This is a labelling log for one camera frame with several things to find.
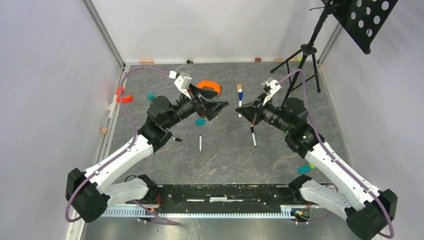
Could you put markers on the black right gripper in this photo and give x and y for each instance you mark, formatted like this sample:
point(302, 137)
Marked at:
point(248, 110)

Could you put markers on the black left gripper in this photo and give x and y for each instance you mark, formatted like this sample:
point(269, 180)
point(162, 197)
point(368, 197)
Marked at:
point(210, 110)

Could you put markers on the white pen black tip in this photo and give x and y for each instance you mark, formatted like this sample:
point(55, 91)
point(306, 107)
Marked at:
point(252, 130)

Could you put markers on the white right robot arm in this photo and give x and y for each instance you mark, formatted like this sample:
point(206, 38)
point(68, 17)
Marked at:
point(367, 210)

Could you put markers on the teal block near right arm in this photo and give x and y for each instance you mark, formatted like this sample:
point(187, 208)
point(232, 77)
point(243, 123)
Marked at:
point(305, 168)

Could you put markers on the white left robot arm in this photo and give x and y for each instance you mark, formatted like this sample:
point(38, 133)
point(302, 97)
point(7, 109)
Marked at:
point(92, 191)

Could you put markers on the teal cube near pen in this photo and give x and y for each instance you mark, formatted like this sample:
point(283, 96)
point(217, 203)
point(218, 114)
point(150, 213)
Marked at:
point(200, 122)

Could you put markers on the orange arch block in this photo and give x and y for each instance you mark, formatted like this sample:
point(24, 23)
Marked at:
point(211, 85)

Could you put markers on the small teal cube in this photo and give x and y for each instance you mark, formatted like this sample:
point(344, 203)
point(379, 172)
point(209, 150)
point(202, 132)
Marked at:
point(150, 96)

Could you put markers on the wooden block back right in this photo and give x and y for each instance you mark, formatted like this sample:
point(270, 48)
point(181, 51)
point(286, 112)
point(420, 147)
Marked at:
point(280, 60)

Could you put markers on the black tripod stand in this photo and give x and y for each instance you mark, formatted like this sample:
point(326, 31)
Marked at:
point(308, 49)

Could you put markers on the orange curved block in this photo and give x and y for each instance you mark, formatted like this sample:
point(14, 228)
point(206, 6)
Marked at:
point(124, 99)

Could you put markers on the orange block upright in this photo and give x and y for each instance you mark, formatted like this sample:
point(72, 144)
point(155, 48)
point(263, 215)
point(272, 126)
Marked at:
point(120, 90)

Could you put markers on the black perforated plate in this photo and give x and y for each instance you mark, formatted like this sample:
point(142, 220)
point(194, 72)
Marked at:
point(361, 19)

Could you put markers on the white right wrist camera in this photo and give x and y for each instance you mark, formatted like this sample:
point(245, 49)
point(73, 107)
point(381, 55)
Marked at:
point(271, 87)

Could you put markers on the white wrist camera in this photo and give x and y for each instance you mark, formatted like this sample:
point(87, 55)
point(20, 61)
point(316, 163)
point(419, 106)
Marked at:
point(271, 87)
point(182, 82)

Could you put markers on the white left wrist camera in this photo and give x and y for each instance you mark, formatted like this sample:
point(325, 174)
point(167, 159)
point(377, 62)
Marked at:
point(182, 82)

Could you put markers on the wooden block back wall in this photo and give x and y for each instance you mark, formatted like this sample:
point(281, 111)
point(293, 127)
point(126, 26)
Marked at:
point(146, 62)

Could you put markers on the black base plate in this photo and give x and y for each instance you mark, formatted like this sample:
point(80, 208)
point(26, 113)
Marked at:
point(221, 198)

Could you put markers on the aluminium frame rail left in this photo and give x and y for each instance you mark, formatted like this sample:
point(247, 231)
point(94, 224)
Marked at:
point(112, 116)

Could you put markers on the wooden block left rail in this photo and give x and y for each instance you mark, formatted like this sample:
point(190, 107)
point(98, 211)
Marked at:
point(104, 131)

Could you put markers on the blue cable duct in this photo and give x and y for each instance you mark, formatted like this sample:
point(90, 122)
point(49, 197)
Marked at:
point(130, 211)

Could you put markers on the aluminium corner post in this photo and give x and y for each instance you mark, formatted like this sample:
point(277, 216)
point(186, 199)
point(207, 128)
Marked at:
point(101, 27)

